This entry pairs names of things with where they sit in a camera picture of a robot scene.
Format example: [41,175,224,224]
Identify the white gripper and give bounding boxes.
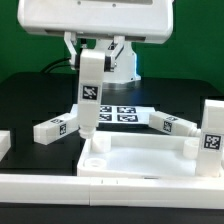
[17,0,173,72]

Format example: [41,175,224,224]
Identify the white square desk top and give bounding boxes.
[77,131,199,179]

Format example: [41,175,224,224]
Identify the white left obstacle bar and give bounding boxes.
[0,131,11,161]

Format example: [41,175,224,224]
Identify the white obstacle bar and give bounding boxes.
[0,131,11,161]
[0,174,224,210]

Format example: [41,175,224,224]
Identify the white front obstacle bar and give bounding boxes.
[0,174,224,210]

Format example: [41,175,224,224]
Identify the black cables behind base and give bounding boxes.
[40,56,81,74]

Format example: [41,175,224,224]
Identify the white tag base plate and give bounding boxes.
[70,104,155,126]

